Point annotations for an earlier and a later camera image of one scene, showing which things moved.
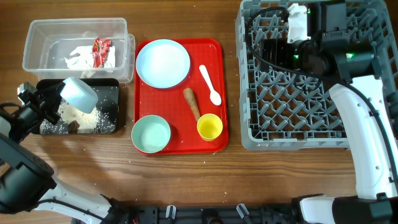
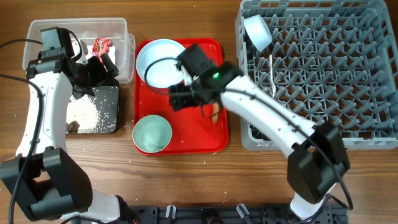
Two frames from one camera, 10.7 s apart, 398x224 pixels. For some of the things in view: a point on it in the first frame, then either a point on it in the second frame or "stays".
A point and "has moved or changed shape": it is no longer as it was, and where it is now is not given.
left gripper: x=44 y=105 to x=101 y=73
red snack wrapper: x=101 y=48 stays
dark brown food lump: x=73 y=127 stays
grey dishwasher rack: x=283 y=110 stays
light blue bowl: x=79 y=94 to x=259 y=31
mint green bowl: x=150 y=134 stays
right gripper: x=278 y=46 to x=178 y=99
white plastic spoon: x=215 y=97 has moved or changed shape
